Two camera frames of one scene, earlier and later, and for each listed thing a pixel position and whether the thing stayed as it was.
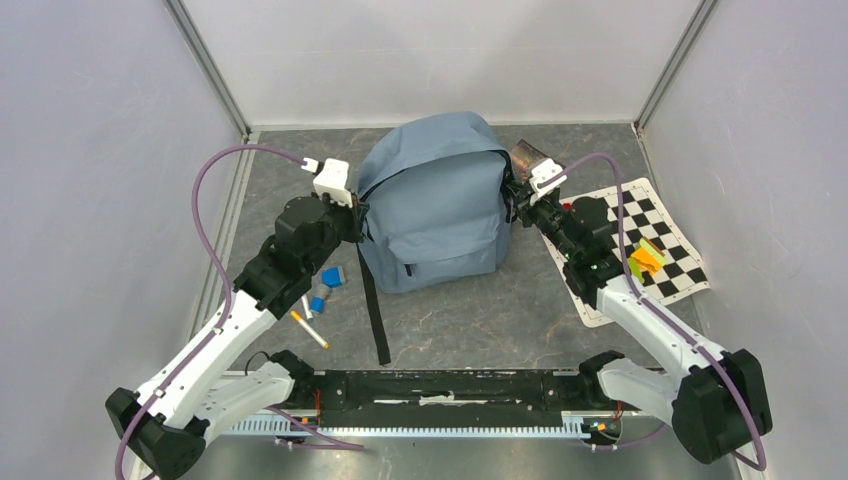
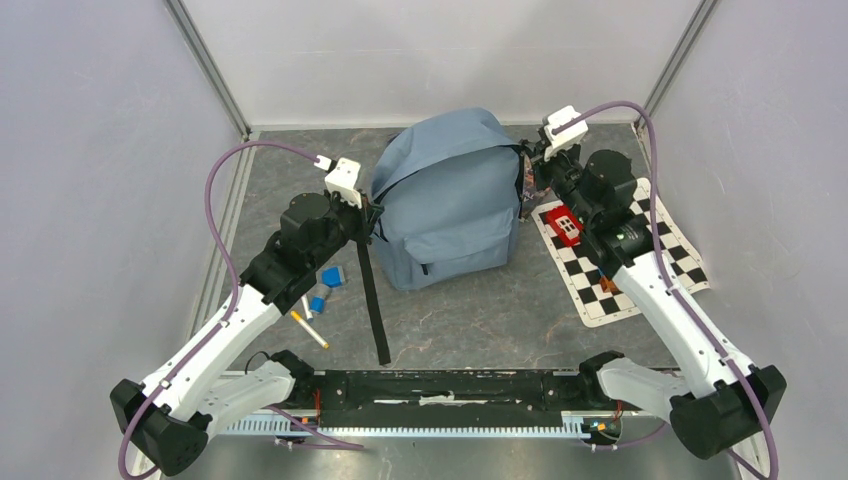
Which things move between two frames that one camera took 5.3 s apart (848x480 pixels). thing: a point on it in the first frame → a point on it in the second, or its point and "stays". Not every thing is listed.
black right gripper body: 547,214 → 562,173
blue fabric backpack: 436,209 stays
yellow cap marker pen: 309,329 stays
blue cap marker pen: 305,304 stays
